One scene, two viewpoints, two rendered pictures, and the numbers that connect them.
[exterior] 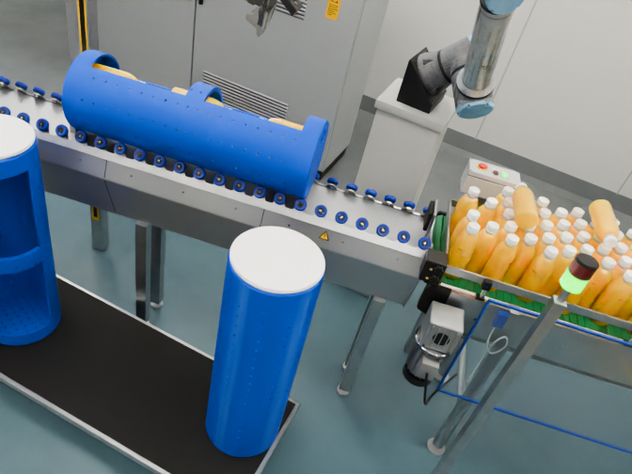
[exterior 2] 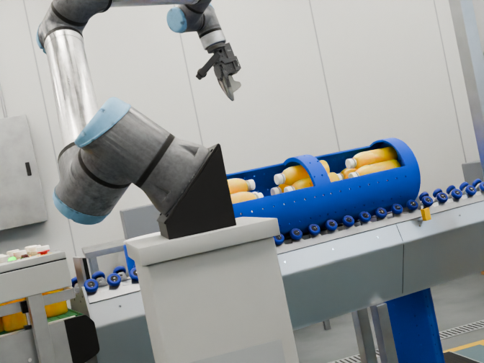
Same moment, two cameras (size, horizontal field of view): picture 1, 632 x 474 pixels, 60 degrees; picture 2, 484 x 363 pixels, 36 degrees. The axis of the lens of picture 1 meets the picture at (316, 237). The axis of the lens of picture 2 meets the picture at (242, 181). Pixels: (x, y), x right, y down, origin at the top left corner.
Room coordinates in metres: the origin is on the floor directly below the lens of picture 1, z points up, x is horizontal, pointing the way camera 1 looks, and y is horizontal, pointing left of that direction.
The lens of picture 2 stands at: (3.99, -1.06, 1.22)
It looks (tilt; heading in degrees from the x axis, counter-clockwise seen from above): 1 degrees down; 151
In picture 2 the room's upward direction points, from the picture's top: 11 degrees counter-clockwise
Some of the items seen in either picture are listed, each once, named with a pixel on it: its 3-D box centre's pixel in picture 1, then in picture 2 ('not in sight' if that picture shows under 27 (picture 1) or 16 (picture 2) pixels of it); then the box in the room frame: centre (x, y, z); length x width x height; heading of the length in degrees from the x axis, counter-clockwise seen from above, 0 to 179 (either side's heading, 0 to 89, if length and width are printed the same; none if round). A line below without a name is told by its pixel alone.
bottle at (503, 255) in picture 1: (498, 263); not in sight; (1.47, -0.61, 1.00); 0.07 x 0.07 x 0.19
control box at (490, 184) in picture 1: (490, 181); (29, 275); (1.90, -0.60, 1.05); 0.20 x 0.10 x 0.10; 86
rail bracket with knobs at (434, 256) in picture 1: (433, 267); not in sight; (1.42, -0.40, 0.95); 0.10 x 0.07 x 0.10; 176
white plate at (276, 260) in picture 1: (277, 258); (157, 235); (1.18, 0.09, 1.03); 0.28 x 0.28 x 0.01
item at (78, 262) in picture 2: (428, 220); (83, 275); (1.63, -0.37, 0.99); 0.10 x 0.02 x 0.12; 176
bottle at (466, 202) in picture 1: (463, 214); (50, 283); (1.70, -0.50, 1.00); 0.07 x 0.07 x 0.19
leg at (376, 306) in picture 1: (359, 348); not in sight; (1.56, -0.30, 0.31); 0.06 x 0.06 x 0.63; 86
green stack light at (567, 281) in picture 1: (574, 279); not in sight; (1.24, -0.73, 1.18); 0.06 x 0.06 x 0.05
